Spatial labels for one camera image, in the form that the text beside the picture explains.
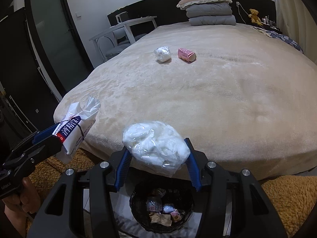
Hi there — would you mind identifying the white tissue pack with band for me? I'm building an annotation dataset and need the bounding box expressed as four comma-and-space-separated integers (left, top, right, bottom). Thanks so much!
52, 96, 101, 163

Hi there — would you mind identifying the white plastic tissue bag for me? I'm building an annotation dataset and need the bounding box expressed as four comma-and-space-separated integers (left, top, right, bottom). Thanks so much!
122, 121, 190, 177
154, 46, 171, 63

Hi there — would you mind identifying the pink printed cylinder carton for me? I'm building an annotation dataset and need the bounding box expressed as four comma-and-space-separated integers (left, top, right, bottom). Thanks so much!
177, 48, 197, 63

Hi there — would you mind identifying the black trash bin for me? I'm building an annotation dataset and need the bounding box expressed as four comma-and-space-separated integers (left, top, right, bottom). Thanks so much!
130, 187, 196, 234

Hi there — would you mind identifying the left hand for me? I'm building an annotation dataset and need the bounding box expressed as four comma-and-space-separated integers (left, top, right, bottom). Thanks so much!
2, 177, 41, 215

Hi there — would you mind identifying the black wardrobe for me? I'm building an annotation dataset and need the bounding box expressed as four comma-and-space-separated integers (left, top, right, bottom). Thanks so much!
1, 9, 57, 149

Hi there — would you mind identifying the beige fleece bed blanket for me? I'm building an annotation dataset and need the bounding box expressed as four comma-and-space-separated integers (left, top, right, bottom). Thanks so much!
54, 23, 316, 179

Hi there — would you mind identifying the dark frosted glass door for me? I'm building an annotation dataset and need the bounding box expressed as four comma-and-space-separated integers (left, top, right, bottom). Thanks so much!
24, 0, 94, 96

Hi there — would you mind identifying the brown fluffy rug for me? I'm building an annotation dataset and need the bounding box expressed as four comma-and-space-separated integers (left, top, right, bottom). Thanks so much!
30, 149, 316, 237

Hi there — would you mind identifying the white metal chair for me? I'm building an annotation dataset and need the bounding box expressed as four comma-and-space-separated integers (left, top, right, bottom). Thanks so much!
89, 16, 157, 62

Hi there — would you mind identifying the folded grey quilt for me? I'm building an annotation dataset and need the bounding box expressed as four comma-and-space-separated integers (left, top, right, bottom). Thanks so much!
186, 2, 236, 26

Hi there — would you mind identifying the blue patterned cloth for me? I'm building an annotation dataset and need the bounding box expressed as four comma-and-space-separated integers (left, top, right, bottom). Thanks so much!
252, 26, 304, 54

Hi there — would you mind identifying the brown teddy bear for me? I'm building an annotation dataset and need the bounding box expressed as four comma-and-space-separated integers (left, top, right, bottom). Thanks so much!
248, 9, 263, 26

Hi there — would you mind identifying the black headboard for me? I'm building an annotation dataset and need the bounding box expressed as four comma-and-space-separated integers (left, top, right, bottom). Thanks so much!
107, 0, 277, 26

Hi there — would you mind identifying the nightstand with small items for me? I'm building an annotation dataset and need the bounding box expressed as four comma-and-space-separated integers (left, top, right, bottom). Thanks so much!
261, 16, 282, 34

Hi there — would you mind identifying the cream curtain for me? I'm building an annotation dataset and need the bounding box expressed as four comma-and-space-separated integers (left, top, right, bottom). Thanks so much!
276, 0, 316, 63

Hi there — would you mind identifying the white charging cable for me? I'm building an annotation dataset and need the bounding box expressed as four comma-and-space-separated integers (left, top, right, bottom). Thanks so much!
235, 2, 251, 24

